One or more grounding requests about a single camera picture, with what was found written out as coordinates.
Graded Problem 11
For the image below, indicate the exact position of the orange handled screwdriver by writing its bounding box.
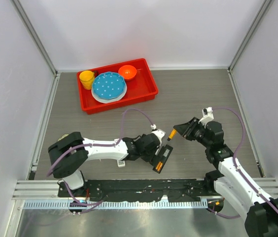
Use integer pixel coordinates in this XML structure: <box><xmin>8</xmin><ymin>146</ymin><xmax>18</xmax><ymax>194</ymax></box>
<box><xmin>167</xmin><ymin>129</ymin><xmax>177</xmax><ymax>141</ymax></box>

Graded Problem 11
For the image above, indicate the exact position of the purple cable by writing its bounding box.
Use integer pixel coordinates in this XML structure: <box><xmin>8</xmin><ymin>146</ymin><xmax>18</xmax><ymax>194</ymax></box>
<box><xmin>208</xmin><ymin>107</ymin><xmax>278</xmax><ymax>237</ymax></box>
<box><xmin>46</xmin><ymin>108</ymin><xmax>158</xmax><ymax>214</ymax></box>

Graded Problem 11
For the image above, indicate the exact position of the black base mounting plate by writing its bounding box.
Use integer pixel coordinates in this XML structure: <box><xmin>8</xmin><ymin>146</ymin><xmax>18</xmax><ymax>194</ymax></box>
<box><xmin>71</xmin><ymin>179</ymin><xmax>220</xmax><ymax>202</ymax></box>

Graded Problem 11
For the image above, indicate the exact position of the white slotted cable duct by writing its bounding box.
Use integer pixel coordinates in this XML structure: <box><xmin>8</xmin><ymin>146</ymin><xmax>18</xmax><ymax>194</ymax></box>
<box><xmin>23</xmin><ymin>199</ymin><xmax>208</xmax><ymax>210</ymax></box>

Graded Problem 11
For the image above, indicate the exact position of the white slim remote control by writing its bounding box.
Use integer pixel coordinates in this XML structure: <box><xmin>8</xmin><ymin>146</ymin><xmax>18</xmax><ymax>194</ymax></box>
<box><xmin>117</xmin><ymin>160</ymin><xmax>126</xmax><ymax>168</ymax></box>

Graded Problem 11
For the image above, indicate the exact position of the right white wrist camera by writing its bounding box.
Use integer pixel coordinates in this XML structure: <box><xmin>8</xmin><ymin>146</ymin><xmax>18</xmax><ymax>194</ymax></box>
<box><xmin>199</xmin><ymin>107</ymin><xmax>214</xmax><ymax>127</ymax></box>

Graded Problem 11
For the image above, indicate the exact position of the white plate under blue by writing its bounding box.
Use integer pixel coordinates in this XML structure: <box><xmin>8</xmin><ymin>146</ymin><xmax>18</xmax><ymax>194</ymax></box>
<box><xmin>91</xmin><ymin>85</ymin><xmax>127</xmax><ymax>104</ymax></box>

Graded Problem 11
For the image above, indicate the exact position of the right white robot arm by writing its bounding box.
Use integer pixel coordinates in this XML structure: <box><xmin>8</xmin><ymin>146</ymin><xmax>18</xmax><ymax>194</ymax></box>
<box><xmin>174</xmin><ymin>118</ymin><xmax>278</xmax><ymax>237</ymax></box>

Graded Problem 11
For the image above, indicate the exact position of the orange bowl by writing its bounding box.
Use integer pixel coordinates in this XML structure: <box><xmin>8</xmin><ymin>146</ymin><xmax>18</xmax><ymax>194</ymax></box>
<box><xmin>118</xmin><ymin>65</ymin><xmax>137</xmax><ymax>80</ymax></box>

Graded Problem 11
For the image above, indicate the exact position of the black open remote control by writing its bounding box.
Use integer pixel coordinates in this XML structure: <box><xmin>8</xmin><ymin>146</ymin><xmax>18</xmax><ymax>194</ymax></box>
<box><xmin>151</xmin><ymin>145</ymin><xmax>173</xmax><ymax>173</ymax></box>

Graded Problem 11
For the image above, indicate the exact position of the blue dotted plate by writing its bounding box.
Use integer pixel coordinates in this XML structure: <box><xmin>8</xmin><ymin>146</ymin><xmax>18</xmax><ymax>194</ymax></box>
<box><xmin>92</xmin><ymin>72</ymin><xmax>126</xmax><ymax>88</ymax></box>

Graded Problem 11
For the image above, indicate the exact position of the red plastic tray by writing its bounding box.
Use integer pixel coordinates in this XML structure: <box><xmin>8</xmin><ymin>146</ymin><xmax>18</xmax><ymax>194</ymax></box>
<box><xmin>76</xmin><ymin>58</ymin><xmax>158</xmax><ymax>115</ymax></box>

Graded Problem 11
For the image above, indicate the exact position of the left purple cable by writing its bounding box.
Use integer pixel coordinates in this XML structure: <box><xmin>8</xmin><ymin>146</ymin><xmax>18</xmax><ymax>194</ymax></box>
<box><xmin>46</xmin><ymin>108</ymin><xmax>158</xmax><ymax>214</ymax></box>

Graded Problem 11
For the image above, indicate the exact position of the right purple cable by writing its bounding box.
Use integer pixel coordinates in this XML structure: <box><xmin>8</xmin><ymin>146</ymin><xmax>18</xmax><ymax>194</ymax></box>
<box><xmin>208</xmin><ymin>107</ymin><xmax>278</xmax><ymax>237</ymax></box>

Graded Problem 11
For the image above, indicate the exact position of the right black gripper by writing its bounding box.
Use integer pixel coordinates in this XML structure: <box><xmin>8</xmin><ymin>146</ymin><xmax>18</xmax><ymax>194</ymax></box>
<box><xmin>174</xmin><ymin>117</ymin><xmax>211</xmax><ymax>148</ymax></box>

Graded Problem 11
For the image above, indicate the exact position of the yellow mug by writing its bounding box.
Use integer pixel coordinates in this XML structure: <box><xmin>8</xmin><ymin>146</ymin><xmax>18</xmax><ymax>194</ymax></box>
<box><xmin>79</xmin><ymin>70</ymin><xmax>98</xmax><ymax>90</ymax></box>

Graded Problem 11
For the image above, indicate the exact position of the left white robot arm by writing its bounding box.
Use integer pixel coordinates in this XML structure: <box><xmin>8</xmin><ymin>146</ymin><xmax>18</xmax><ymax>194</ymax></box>
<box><xmin>47</xmin><ymin>129</ymin><xmax>165</xmax><ymax>197</ymax></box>

